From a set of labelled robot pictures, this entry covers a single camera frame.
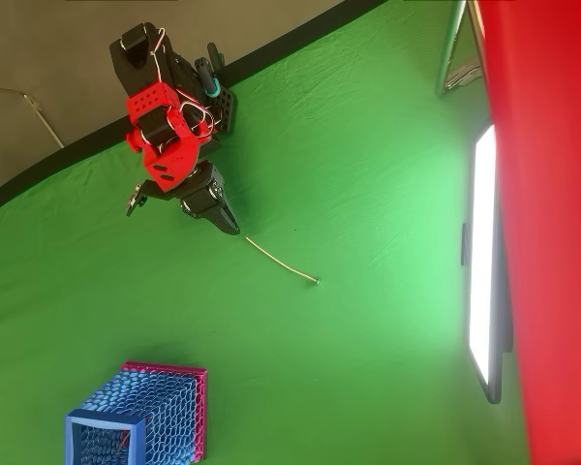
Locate chrome tube stand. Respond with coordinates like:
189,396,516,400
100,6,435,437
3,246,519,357
434,0,485,97

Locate thin white cable with connector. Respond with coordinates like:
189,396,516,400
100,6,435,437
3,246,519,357
245,235,321,286

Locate blue pink lattice basket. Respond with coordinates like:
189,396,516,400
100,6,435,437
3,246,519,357
64,359,208,465

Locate green table cloth black edge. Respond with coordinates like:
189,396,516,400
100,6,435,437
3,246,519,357
0,0,532,465

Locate black clamp teal ring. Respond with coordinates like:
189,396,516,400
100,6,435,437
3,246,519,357
195,42,224,99

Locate red blurred cloth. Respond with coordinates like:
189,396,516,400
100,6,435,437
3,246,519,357
474,0,581,465

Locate black flat light panel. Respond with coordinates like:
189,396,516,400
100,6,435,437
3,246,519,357
459,123,514,406

